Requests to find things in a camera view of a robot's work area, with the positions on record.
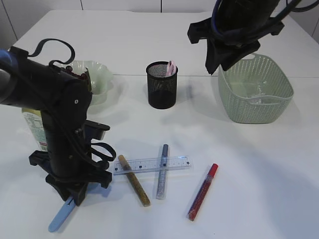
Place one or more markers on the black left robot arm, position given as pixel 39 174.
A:
pixel 28 84

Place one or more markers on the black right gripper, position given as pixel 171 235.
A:
pixel 227 44

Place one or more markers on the gold glitter pen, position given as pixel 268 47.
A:
pixel 134 182

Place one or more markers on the silver glitter pen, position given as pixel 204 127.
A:
pixel 162 174

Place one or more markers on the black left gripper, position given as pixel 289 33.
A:
pixel 65 165

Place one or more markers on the green woven plastic basket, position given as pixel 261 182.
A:
pixel 279 92

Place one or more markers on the purple grapes with leaf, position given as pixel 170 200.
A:
pixel 77 81

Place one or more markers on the black mesh pen holder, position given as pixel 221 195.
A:
pixel 162 90

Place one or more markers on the yellow drink bottle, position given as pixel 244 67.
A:
pixel 34 121

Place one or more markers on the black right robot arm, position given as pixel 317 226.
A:
pixel 244 10

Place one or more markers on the clear plastic ruler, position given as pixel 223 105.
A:
pixel 153 165

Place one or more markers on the red glitter pen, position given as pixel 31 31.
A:
pixel 192 213

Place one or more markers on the clear plastic sheet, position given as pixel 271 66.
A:
pixel 254 90

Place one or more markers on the blue scissors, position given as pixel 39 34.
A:
pixel 62 215

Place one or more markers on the pink scissors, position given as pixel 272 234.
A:
pixel 171 69

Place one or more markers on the pale green wavy plate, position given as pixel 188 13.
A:
pixel 100 77

